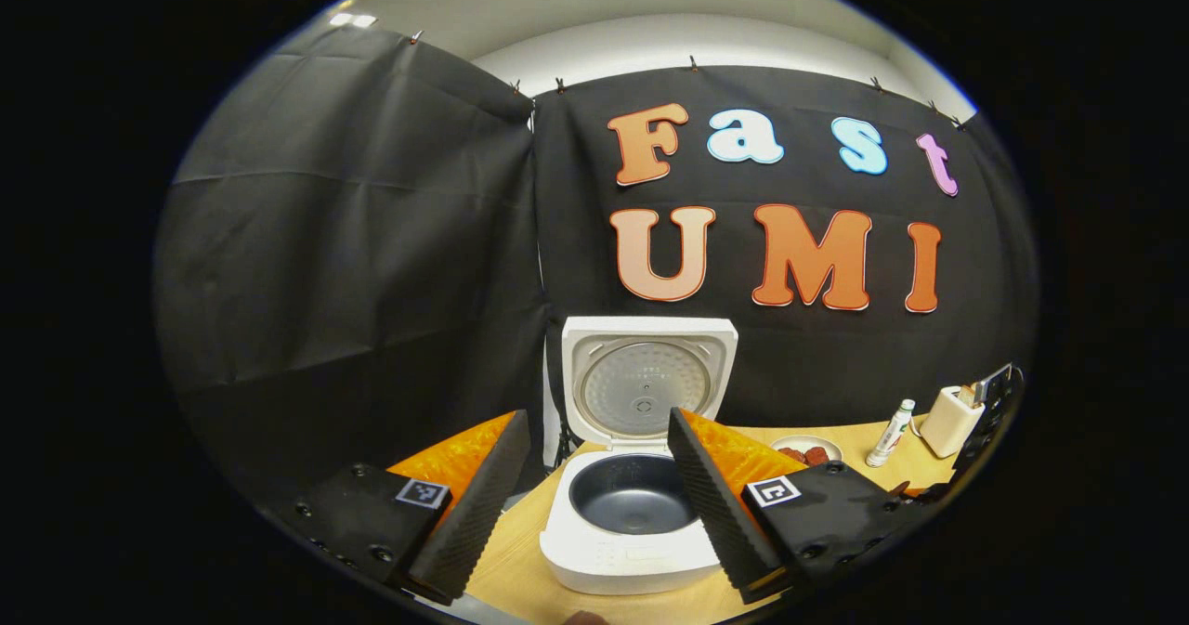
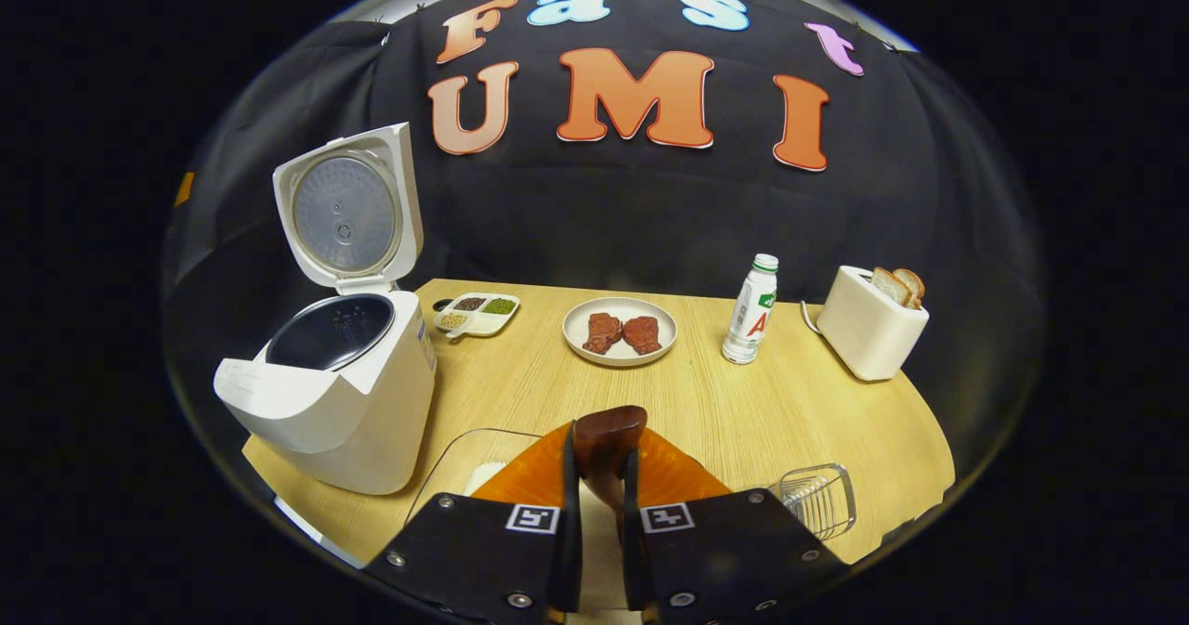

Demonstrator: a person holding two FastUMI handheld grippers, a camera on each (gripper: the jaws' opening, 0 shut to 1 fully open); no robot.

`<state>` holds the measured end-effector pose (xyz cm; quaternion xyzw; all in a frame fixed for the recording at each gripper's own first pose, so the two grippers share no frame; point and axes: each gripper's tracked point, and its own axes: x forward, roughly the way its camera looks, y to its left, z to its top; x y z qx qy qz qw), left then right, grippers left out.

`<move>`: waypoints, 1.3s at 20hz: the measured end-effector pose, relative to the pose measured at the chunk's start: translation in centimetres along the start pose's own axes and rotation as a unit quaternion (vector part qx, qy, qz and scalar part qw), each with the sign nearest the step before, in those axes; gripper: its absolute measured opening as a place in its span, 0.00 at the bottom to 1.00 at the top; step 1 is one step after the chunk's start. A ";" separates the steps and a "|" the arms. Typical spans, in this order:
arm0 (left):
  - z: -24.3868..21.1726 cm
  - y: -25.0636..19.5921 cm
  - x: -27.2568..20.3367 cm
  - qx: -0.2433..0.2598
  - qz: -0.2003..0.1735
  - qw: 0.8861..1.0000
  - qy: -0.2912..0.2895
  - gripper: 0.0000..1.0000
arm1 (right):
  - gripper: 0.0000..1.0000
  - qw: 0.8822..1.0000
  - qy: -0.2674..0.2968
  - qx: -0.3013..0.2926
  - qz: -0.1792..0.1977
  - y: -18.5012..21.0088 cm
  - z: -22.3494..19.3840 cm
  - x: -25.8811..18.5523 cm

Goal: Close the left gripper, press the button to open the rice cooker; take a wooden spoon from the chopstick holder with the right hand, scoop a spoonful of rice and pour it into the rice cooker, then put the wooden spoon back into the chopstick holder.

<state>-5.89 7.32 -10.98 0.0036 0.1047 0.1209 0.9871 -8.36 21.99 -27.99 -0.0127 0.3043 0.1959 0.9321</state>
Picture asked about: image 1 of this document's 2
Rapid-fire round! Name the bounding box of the black backdrop cloth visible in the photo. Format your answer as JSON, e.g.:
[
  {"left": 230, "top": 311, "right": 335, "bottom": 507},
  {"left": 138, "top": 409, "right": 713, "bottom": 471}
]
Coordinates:
[{"left": 153, "top": 26, "right": 1039, "bottom": 514}]

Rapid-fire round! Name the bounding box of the white bottle with green label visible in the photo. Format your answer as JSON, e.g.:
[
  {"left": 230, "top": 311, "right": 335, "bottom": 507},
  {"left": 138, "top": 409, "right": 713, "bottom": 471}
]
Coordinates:
[{"left": 866, "top": 399, "right": 916, "bottom": 468}]

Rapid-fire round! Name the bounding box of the white rice cooker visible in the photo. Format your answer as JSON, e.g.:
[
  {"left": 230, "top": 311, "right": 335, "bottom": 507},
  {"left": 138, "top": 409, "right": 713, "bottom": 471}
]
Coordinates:
[{"left": 539, "top": 316, "right": 739, "bottom": 596}]

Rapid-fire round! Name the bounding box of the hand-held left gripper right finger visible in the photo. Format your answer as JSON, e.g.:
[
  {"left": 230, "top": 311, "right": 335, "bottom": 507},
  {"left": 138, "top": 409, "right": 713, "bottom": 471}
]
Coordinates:
[{"left": 667, "top": 407, "right": 916, "bottom": 605}]

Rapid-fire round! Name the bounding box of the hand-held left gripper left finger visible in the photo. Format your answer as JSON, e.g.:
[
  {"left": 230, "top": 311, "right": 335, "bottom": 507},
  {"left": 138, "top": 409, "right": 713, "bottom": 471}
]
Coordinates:
[{"left": 269, "top": 410, "right": 532, "bottom": 607}]

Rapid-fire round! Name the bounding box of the white toaster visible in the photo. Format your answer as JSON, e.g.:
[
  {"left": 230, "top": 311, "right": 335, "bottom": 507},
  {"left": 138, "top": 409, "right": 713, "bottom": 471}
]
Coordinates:
[{"left": 920, "top": 385, "right": 986, "bottom": 459}]

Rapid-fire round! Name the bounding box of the white round plate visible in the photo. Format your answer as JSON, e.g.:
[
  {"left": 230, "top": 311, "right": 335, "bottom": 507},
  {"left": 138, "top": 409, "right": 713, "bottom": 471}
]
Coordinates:
[{"left": 769, "top": 435, "right": 844, "bottom": 468}]

